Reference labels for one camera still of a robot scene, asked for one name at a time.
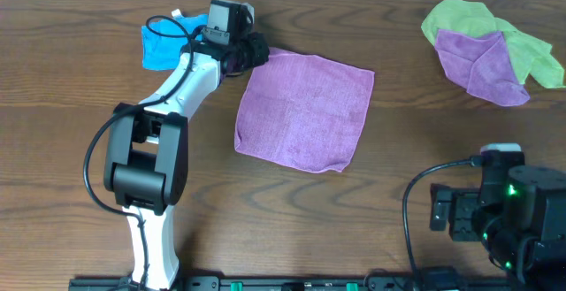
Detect blue folded cloth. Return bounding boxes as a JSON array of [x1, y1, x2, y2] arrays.
[[141, 9, 208, 71]]

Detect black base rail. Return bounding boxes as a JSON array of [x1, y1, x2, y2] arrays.
[[68, 266, 514, 291]]

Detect purple cloth with white tag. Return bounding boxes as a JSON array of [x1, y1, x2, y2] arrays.
[[234, 48, 375, 173]]

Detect purple crumpled cloth on green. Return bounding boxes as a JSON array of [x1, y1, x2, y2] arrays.
[[434, 29, 530, 107]]

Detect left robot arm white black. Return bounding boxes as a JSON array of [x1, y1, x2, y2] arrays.
[[103, 32, 269, 290]]

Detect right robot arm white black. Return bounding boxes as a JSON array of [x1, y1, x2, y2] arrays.
[[430, 165, 565, 290]]

